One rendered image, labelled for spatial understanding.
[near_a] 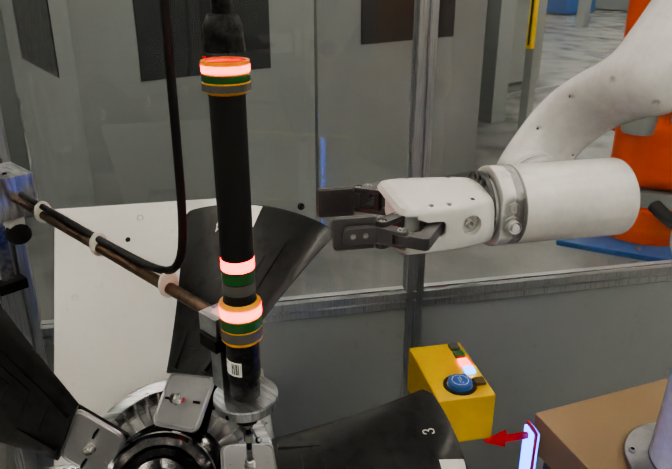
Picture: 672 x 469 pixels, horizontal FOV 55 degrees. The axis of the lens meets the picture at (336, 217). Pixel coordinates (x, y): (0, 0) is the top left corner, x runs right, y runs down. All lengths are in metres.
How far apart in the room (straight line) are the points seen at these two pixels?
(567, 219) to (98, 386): 0.70
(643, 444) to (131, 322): 0.83
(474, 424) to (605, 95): 0.61
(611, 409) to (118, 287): 0.85
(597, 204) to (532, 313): 1.03
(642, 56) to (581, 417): 0.70
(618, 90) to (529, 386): 1.21
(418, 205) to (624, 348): 1.36
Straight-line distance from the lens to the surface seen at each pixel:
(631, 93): 0.73
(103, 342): 1.05
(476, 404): 1.12
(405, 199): 0.64
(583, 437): 1.20
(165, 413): 0.82
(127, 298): 1.05
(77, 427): 0.81
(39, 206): 1.06
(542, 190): 0.68
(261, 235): 0.83
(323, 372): 1.61
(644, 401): 1.32
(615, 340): 1.89
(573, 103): 0.78
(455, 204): 0.63
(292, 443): 0.83
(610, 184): 0.72
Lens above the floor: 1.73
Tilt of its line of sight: 22 degrees down
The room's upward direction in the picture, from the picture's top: straight up
